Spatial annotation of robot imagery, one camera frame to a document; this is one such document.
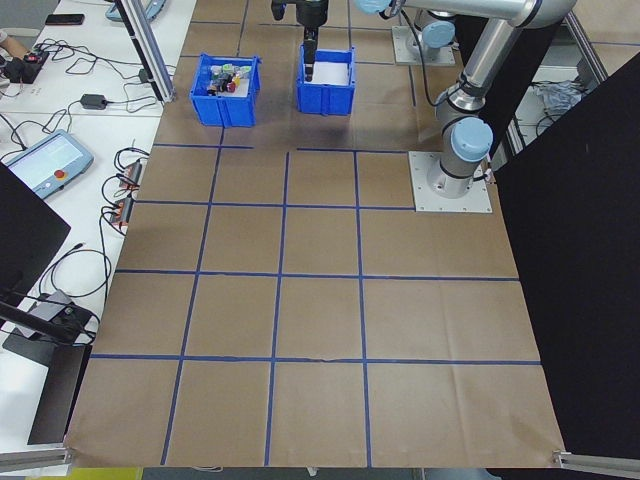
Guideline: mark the blue bin with push buttons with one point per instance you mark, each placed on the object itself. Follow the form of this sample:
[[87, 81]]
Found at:
[[225, 112]]

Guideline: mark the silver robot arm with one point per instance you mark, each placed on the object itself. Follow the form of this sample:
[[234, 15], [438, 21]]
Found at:
[[426, 22], [492, 50]]

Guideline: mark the green white push button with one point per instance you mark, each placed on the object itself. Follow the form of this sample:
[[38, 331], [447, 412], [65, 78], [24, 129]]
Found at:
[[245, 70]]

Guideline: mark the yellow mushroom head button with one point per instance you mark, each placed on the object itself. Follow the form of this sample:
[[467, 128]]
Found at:
[[239, 77]]

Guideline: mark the silver button green contact block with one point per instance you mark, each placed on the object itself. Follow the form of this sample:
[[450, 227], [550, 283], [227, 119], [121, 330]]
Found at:
[[226, 67]]

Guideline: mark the red mushroom head button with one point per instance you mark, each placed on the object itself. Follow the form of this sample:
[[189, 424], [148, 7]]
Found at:
[[231, 88]]

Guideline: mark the orange flat head button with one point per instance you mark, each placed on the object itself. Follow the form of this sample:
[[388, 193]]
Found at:
[[212, 90]]

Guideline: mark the grey small box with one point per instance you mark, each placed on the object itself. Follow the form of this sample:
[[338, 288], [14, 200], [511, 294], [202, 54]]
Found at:
[[52, 306]]

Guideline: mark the person hand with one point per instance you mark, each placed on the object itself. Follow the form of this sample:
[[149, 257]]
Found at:
[[12, 46]]

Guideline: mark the grey blue teach pendant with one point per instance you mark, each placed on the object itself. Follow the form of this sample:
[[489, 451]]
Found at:
[[152, 7]]

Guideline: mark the white desk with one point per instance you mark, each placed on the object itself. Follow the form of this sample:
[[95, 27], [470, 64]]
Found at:
[[87, 215], [100, 30]]

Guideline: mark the black power adapter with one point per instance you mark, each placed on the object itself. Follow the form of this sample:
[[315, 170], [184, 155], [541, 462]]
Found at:
[[94, 102]]

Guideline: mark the black smartphone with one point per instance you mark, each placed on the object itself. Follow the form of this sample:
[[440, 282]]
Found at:
[[65, 19]]

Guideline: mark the crumpled clear plastic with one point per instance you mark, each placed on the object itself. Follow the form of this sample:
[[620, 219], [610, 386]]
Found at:
[[555, 97]]

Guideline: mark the black monitor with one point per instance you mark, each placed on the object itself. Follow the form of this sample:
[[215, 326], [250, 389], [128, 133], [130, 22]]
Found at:
[[25, 235]]

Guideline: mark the black flat panel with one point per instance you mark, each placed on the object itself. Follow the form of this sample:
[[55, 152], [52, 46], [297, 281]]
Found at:
[[57, 395]]

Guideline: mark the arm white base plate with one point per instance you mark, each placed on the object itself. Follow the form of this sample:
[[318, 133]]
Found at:
[[400, 50], [425, 200]]

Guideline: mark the aluminium extrusion post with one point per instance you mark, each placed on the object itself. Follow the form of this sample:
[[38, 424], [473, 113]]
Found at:
[[152, 55]]

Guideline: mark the aluminium frame bar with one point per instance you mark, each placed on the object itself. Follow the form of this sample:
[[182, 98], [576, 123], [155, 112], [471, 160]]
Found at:
[[590, 52]]

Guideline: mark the black frame cover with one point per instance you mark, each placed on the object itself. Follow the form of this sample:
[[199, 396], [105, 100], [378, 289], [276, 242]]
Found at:
[[575, 275]]

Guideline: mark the aluminium profile rail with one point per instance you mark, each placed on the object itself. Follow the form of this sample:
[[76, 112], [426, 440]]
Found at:
[[600, 461], [30, 461]]

